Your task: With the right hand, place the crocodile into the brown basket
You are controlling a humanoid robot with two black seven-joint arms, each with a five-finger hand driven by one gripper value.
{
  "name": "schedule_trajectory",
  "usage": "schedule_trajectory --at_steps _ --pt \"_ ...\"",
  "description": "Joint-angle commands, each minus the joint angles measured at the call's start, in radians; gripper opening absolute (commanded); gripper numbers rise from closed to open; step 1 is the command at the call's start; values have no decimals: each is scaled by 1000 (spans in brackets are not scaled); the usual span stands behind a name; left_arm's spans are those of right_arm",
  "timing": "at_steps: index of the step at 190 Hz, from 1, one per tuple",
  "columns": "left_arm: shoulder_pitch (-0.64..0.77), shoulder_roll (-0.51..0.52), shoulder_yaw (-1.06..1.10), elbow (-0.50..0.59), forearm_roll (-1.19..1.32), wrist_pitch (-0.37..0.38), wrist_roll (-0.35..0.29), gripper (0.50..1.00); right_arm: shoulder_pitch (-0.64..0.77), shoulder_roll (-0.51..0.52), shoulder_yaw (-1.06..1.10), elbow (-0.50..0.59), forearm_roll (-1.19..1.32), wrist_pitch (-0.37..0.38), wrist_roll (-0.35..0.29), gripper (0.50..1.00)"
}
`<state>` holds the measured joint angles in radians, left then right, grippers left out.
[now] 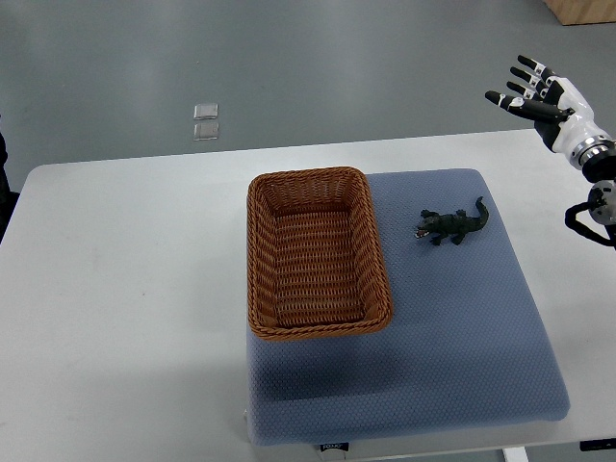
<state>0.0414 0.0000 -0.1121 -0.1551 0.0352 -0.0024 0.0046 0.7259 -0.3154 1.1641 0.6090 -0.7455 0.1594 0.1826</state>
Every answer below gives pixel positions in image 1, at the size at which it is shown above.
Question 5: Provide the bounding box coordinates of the brown wicker basket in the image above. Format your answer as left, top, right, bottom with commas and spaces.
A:
246, 167, 394, 341

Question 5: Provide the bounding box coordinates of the dark object at left edge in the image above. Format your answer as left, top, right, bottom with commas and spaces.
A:
0, 133, 11, 204

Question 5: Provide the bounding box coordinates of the dark toy crocodile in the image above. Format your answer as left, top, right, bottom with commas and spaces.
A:
415, 196, 489, 246

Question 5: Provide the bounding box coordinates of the lower metal floor plate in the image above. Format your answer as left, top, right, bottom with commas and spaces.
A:
193, 120, 219, 141

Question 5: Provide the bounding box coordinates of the metal floor plate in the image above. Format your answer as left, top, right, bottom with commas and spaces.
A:
193, 103, 218, 120
193, 120, 219, 141

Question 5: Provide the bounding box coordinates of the black table control panel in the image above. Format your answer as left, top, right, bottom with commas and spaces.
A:
579, 438, 616, 452

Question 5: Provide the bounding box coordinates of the upper metal floor plate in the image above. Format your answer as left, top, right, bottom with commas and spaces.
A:
193, 103, 218, 120

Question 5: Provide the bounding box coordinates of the blue foam cushion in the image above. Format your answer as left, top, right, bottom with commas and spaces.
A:
247, 169, 570, 446

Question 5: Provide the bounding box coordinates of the wooden box corner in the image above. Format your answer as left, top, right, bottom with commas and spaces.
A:
544, 0, 615, 26

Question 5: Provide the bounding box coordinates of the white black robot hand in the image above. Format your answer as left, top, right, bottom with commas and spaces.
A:
485, 55, 615, 169

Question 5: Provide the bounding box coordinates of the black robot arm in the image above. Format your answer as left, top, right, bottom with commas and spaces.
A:
564, 137, 615, 248

